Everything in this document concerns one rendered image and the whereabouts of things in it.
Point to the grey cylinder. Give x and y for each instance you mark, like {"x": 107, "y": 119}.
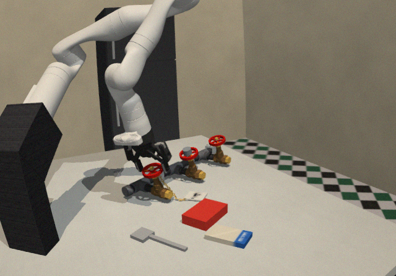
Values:
{"x": 187, "y": 151}

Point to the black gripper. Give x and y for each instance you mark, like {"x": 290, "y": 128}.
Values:
{"x": 148, "y": 149}

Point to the red rectangular block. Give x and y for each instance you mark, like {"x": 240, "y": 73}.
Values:
{"x": 204, "y": 214}

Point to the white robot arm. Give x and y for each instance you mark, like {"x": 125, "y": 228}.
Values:
{"x": 147, "y": 21}

